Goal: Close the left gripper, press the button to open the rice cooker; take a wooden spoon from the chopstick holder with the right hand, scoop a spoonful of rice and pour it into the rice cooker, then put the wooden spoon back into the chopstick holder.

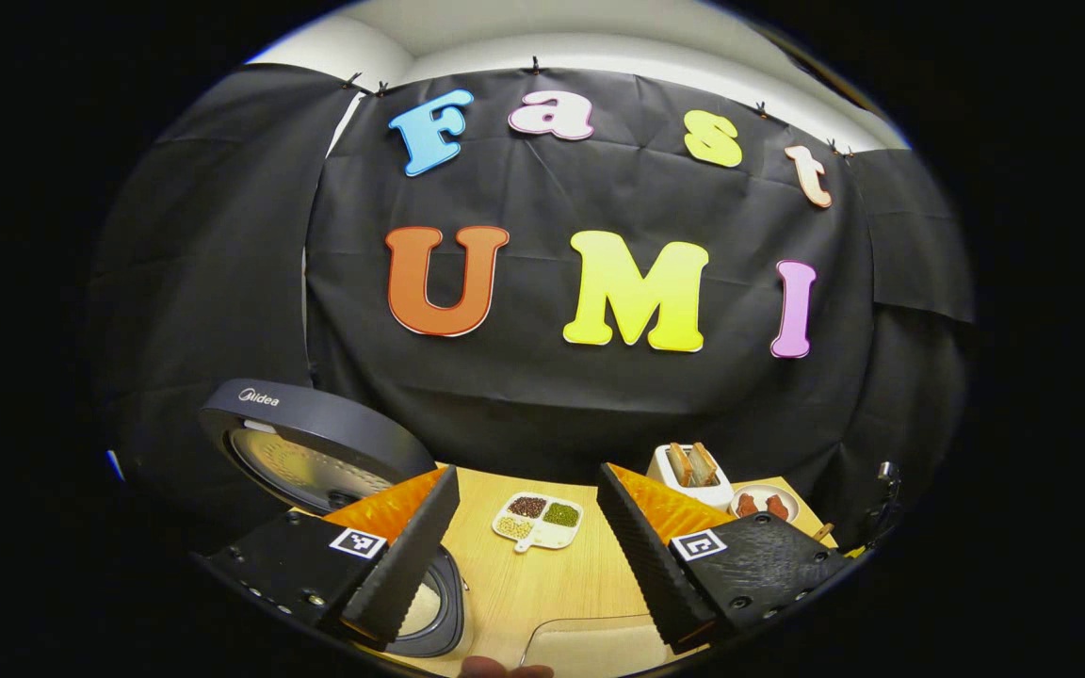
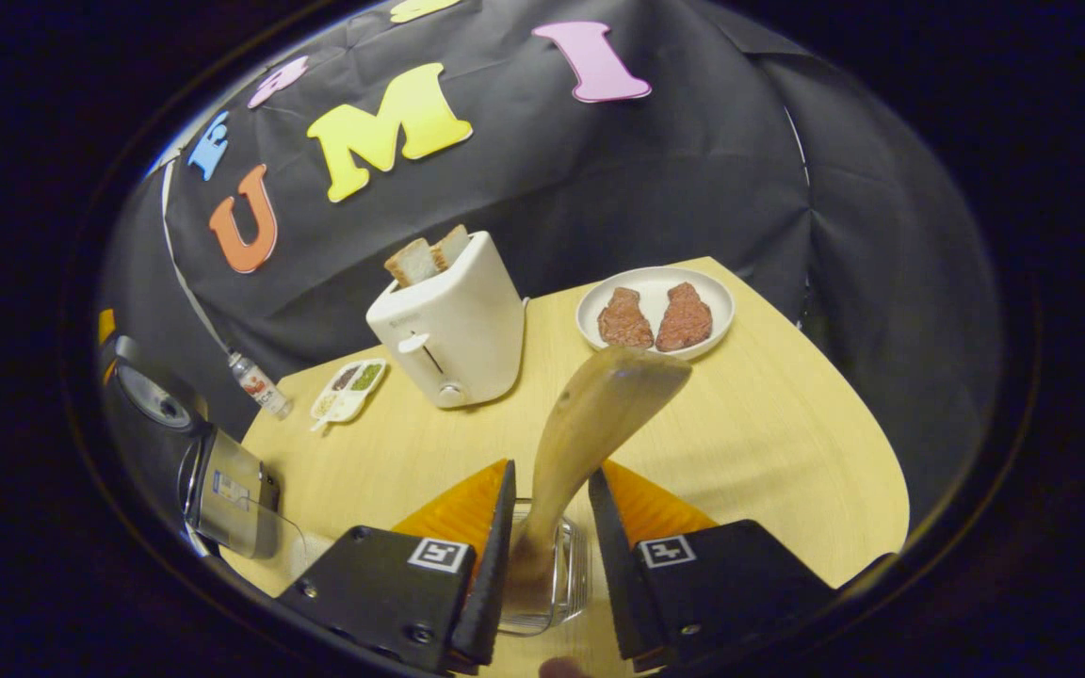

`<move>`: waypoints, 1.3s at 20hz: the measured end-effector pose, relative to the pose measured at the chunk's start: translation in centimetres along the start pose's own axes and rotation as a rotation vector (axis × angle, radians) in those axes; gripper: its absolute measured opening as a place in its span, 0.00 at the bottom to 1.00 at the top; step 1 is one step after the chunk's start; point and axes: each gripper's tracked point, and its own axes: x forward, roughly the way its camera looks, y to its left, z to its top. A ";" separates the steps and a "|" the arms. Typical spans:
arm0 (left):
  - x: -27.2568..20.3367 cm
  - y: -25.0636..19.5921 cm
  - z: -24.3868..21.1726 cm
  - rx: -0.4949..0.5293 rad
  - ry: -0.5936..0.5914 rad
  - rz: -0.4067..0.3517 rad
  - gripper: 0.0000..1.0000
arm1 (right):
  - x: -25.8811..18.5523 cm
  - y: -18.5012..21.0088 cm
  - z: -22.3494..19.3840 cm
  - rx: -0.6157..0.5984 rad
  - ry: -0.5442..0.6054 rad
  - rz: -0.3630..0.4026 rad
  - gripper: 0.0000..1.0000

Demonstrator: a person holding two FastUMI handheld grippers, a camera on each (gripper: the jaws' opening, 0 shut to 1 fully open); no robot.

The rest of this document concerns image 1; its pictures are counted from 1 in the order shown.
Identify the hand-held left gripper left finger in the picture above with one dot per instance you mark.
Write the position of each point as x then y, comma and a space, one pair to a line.
406, 574

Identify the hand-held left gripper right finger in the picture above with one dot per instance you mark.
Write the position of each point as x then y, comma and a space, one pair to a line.
651, 565

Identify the wooden spoon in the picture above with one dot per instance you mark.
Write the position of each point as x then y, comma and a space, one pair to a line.
823, 532

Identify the dark grey rice cooker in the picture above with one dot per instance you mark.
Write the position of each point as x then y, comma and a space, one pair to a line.
316, 414

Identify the white toaster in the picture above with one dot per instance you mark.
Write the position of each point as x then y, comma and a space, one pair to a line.
688, 494

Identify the clear plastic box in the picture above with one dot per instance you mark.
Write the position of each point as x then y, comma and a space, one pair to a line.
590, 629

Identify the white divided dish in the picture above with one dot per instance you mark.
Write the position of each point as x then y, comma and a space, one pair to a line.
557, 539

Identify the toasted bread slice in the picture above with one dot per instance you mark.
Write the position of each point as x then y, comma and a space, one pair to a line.
704, 461
679, 466

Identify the green mung beans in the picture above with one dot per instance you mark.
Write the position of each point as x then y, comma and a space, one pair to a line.
561, 514

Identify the red meat slice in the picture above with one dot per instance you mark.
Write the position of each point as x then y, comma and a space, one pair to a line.
747, 506
777, 507

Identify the yellow soybeans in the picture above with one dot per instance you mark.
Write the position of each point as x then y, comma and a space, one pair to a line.
515, 527

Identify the small round plate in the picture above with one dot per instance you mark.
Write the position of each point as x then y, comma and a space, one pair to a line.
761, 490

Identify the dark red beans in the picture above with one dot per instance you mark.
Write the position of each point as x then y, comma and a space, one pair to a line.
527, 507

